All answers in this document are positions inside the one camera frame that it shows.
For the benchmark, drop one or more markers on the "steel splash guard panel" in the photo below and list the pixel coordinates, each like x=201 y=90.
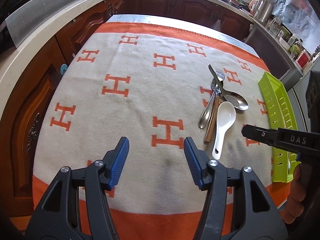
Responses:
x=45 y=7

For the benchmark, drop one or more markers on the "grey metal-frame cabinet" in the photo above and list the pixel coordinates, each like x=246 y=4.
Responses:
x=270 y=52

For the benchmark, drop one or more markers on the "green plastic tray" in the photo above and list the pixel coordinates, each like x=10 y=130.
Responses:
x=272 y=100

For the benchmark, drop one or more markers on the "teal round knob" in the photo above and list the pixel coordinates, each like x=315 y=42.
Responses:
x=63 y=69

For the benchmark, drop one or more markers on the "long steel spoon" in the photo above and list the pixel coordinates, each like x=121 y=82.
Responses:
x=204 y=120

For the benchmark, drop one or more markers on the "silver refrigerator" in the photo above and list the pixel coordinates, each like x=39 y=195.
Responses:
x=300 y=112

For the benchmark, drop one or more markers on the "orange printed blanket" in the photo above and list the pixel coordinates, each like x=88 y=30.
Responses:
x=140 y=57

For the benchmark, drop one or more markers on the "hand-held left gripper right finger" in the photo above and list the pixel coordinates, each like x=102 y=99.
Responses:
x=193 y=162

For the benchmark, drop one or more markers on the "crumpled plastic wall sheet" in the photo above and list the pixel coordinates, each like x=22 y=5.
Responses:
x=295 y=10

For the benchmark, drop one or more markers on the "person's right hand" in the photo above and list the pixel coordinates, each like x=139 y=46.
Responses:
x=295 y=197

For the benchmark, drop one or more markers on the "white ceramic spoon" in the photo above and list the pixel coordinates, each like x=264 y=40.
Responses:
x=226 y=113

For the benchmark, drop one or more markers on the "steel electric kettle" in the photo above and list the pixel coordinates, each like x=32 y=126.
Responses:
x=265 y=8

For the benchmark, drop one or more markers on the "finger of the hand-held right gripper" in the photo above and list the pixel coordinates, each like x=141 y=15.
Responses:
x=260 y=133

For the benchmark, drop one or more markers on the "red label jar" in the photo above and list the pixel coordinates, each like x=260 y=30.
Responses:
x=302 y=59

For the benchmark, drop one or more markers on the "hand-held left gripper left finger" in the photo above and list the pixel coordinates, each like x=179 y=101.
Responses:
x=120 y=162

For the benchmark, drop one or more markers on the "large steel spoon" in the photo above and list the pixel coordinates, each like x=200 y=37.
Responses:
x=237 y=102

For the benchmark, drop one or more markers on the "glass jar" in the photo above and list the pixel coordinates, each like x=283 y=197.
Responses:
x=273 y=25

